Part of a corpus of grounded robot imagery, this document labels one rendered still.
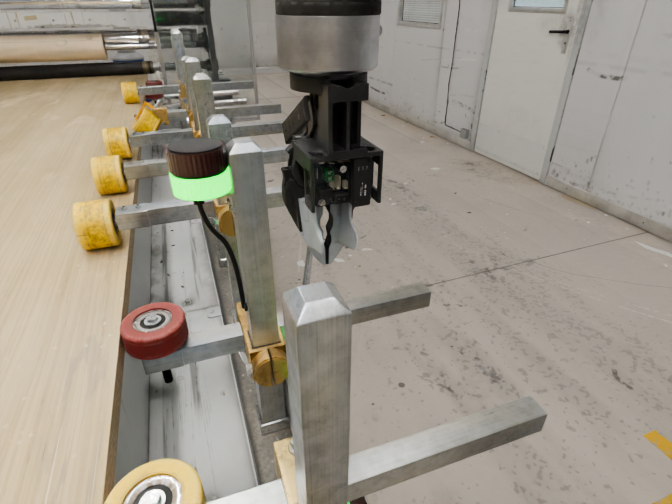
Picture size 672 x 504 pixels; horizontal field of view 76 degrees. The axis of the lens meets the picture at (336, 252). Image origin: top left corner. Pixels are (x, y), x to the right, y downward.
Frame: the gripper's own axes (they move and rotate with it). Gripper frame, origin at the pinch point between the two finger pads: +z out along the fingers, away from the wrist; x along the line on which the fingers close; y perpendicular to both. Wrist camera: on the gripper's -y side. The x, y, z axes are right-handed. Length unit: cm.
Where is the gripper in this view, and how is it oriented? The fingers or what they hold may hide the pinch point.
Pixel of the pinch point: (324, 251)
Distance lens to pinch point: 51.2
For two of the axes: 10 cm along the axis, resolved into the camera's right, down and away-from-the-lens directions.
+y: 3.4, 4.7, -8.1
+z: 0.0, 8.6, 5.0
